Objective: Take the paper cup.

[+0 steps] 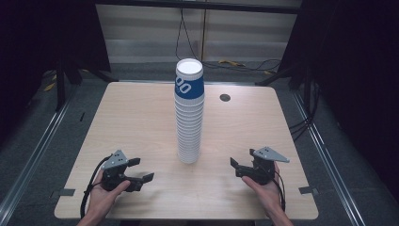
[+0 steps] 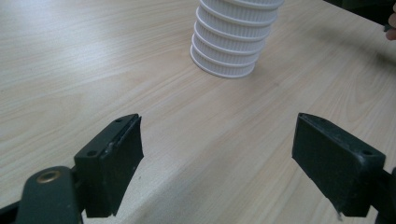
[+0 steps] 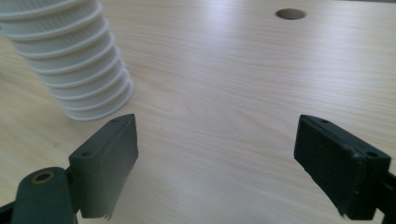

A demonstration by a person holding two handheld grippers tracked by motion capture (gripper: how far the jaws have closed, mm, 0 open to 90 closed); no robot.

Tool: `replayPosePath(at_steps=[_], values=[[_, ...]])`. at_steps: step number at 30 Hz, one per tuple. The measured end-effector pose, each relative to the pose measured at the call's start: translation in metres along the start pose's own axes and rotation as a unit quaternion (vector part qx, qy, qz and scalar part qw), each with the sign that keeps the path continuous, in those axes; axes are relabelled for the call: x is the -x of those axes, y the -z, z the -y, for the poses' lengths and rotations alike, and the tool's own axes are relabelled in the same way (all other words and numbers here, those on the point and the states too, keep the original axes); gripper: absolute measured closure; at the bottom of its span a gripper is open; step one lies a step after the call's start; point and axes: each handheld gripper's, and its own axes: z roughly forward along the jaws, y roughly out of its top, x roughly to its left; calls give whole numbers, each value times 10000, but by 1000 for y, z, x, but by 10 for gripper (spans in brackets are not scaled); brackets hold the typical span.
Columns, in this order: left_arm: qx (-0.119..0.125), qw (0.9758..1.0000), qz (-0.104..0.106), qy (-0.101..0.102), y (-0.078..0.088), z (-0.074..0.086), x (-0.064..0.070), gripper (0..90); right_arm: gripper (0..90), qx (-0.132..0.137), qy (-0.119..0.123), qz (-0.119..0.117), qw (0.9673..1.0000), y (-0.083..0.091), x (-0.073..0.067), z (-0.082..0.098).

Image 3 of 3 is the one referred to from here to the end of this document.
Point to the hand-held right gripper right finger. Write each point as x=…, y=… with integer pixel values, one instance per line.
x=339, y=168

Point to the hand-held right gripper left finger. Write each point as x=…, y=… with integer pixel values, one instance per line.
x=104, y=161

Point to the stack of paper cups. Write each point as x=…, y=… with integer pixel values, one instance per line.
x=67, y=59

